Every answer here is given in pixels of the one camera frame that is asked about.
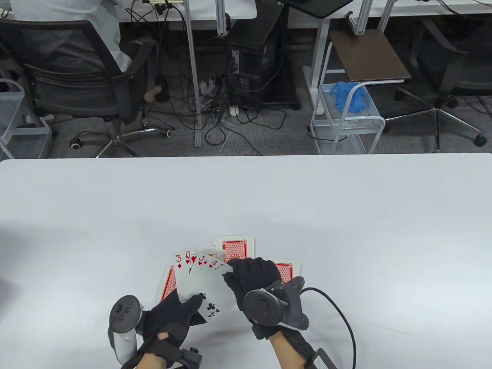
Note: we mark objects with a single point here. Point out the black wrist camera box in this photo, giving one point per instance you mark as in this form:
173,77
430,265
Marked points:
323,361

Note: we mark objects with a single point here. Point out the short aluminium profile post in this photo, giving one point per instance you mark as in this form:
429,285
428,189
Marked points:
385,15
221,19
363,19

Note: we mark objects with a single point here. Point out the white office desk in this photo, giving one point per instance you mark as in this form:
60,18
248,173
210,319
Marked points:
207,11
403,11

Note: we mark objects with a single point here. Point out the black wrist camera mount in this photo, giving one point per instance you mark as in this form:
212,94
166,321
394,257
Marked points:
190,359
260,332

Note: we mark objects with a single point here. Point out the black tray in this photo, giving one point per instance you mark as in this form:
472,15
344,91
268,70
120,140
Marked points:
319,7

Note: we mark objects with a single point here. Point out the person's left forearm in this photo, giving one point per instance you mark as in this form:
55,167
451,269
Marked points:
150,363

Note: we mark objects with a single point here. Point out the white power strip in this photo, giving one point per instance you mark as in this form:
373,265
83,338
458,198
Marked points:
207,86

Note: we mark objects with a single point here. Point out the white metal rack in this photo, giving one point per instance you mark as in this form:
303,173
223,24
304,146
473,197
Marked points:
30,130

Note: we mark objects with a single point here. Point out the dark grey office chair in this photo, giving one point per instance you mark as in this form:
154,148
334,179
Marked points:
461,73

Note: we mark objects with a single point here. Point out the blue plastic bag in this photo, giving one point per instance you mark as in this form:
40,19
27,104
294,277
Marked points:
348,98

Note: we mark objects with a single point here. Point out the white plug adapter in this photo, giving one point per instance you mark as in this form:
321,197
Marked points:
234,110

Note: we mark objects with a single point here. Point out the person's right forearm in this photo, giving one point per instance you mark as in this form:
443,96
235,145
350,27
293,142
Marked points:
288,353

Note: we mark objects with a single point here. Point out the brown wooden board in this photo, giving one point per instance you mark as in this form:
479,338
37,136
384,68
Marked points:
365,57

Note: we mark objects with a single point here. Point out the person's left hand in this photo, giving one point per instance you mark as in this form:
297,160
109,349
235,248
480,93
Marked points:
165,315

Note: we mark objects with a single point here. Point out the grey and white left controller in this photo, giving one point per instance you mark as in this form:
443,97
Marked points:
123,311

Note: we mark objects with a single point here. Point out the dark grey right controller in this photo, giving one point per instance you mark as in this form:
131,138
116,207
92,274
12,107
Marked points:
265,307

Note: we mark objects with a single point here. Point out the black mesh office chair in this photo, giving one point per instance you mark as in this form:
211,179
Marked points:
77,100

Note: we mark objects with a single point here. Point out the long aluminium profile post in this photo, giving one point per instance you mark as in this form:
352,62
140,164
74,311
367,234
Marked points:
191,57

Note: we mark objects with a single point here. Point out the person's right hand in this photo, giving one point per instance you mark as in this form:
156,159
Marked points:
253,273

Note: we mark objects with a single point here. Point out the black computer tower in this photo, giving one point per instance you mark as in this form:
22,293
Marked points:
261,50

